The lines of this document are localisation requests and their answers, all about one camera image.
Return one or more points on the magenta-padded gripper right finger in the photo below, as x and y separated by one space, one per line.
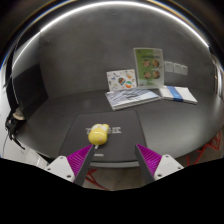
155 161

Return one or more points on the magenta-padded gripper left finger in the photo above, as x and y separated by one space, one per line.
75 163

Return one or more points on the yellow computer mouse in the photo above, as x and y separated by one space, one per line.
97 135

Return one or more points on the black mouse pad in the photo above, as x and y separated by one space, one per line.
126 143

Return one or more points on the grey patterned book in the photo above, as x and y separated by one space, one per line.
131 97

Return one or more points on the white book with blue band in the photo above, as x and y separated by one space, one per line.
178 94

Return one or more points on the white card with colourful pictures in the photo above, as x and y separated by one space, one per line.
121 80

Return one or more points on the green menu sign stand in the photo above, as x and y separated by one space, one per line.
149 66

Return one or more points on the white wall outlet plates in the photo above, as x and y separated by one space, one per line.
176 68

